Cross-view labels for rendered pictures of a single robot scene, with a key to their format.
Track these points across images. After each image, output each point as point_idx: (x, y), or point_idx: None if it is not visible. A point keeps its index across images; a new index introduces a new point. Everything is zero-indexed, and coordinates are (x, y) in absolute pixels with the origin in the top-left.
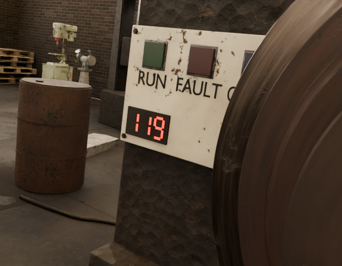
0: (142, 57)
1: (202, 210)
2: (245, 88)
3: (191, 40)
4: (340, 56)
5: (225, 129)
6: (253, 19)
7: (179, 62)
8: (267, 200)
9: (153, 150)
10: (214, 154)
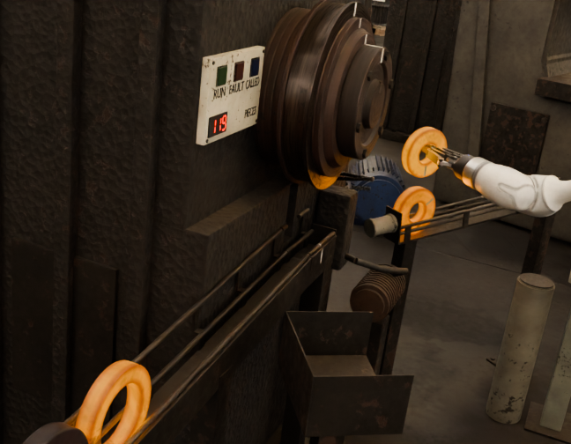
0: (215, 79)
1: (226, 160)
2: (315, 83)
3: (234, 60)
4: (337, 66)
5: (310, 101)
6: (243, 39)
7: (230, 75)
8: (328, 117)
9: None
10: (241, 122)
